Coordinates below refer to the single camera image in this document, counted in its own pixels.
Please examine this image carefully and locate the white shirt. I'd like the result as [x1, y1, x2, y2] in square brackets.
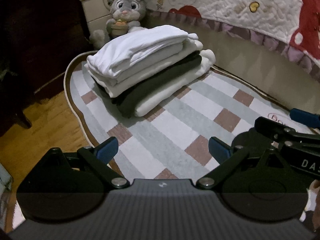
[87, 25, 199, 79]

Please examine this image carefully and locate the person right hand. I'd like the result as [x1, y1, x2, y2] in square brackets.
[299, 180, 320, 231]

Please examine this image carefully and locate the checkered floor rug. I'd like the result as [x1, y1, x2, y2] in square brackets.
[64, 53, 312, 180]

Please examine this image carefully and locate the black folded garment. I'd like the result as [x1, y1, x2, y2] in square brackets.
[97, 52, 202, 118]

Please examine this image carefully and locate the cream folded garment bottom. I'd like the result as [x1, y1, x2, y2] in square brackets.
[133, 49, 216, 117]

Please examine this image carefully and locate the cream folded garment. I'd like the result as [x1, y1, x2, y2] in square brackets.
[84, 39, 203, 98]
[133, 49, 216, 117]

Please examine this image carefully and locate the red white patterned quilt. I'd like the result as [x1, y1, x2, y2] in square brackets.
[144, 0, 319, 79]

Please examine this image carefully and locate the cream folded garment upper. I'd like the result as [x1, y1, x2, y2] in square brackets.
[84, 39, 203, 98]

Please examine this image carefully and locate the beige nightstand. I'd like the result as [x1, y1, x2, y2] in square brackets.
[80, 0, 113, 35]

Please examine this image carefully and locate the grey bunny plush toy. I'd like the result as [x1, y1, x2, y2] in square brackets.
[89, 0, 146, 49]

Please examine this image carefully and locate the beige bed frame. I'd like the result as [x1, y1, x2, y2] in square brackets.
[145, 11, 319, 113]

